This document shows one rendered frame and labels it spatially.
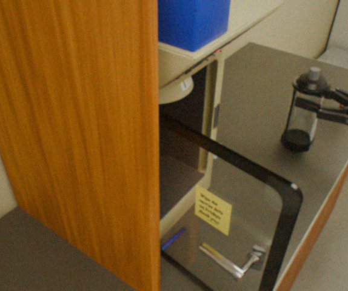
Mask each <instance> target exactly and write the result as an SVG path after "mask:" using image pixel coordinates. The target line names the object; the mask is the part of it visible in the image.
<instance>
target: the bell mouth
mask: <svg viewBox="0 0 348 291"><path fill-rule="evenodd" d="M192 87H193V82H192V78H191V76H189V77H188V78H187V79H186V80H185V81H183V82H181V83H179V84H178V85H177V86H175V87H174V88H172V89H170V90H169V91H168V92H167V93H165V94H164V95H162V96H161V97H159V98H158V104H167V103H170V102H175V101H176V100H179V99H181V98H183V97H185V96H187V95H188V94H189V93H190V92H191V91H192Z"/></svg>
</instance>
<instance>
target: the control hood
mask: <svg viewBox="0 0 348 291"><path fill-rule="evenodd" d="M283 3H284V1H283V0H231V1H230V13H229V24H228V31H227V32H226V33H224V34H222V35H221V36H219V37H217V39H215V40H213V41H211V42H210V43H208V44H206V45H205V46H203V47H201V48H200V49H199V50H197V51H196V52H190V51H187V50H183V49H180V48H179V47H175V46H172V45H168V44H165V43H162V42H158V91H159V90H160V89H162V88H163V87H165V86H166V85H167V84H169V83H170V82H172V81H173V80H175V78H177V77H178V76H179V75H181V74H183V73H184V72H186V71H187V70H188V69H189V68H191V66H194V65H195V64H197V63H199V62H200V61H202V60H203V59H205V58H206V57H207V56H209V55H210V54H212V53H213V52H215V51H217V50H218V49H219V48H220V47H222V46H224V45H226V44H227V43H229V42H230V41H232V40H233V39H234V38H236V37H237V36H239V35H240V34H242V33H244V32H247V31H249V29H251V28H252V27H253V26H255V25H257V24H258V23H260V22H261V21H262V20H263V19H264V18H266V17H268V16H269V15H271V14H272V13H273V12H275V10H278V9H279V8H280V7H282V5H283ZM240 36H241V35H240Z"/></svg>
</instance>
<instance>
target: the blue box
mask: <svg viewBox="0 0 348 291"><path fill-rule="evenodd" d="M230 1H231V0H157V9H158V42H162V43H165V44H168V45H172V46H175V47H179V49H183V50H187V51H190V52H196V51H197V50H199V49H200V48H201V47H203V46H205V45H206V44H208V43H210V42H211V41H213V40H215V39H217V37H219V36H221V35H222V34H224V33H226V32H227V31H228V24H229V13H230Z"/></svg>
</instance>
